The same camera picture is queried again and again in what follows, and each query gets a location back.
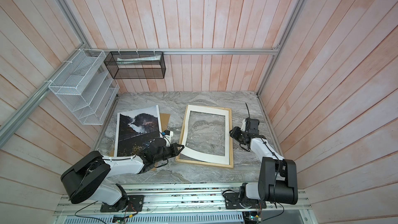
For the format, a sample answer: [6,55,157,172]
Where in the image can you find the waterfall landscape photo print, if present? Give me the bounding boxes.
[114,105,161,157]

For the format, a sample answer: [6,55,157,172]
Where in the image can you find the paper sheet inside black basket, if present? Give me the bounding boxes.
[116,55,161,68]

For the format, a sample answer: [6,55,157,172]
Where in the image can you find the aluminium wall rail frame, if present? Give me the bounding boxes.
[0,0,318,190]

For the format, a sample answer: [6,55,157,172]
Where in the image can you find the white wire mesh shelf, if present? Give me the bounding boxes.
[49,49,119,125]

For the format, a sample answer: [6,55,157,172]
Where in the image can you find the white photo mat board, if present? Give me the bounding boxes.
[176,105,234,169]

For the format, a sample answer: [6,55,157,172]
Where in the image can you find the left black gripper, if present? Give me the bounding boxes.
[154,142,185,163]

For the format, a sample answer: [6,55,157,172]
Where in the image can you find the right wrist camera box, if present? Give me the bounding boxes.
[245,117,260,134]

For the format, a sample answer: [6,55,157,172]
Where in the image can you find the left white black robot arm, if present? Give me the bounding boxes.
[61,141,184,212]

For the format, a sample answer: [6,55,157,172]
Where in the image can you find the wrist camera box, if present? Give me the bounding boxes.
[149,137,167,150]
[245,117,260,134]

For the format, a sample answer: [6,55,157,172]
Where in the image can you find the aluminium slotted base rails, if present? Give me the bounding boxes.
[52,181,312,224]

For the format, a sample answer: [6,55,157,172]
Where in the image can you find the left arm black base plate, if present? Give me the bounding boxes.
[100,195,145,213]

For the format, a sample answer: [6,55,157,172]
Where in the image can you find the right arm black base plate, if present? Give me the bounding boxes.
[222,190,266,209]

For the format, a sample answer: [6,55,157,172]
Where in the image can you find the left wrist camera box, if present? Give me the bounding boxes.
[149,137,167,150]

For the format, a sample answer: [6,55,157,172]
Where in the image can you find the light wooden picture frame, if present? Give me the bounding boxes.
[175,105,234,169]

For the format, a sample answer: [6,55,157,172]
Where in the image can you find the brown cardboard backing board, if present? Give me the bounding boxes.
[110,113,171,170]

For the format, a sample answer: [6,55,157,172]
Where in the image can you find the black wire mesh basket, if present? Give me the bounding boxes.
[104,51,166,79]

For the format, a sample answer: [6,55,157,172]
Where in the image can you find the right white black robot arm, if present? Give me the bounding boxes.
[230,127,299,207]

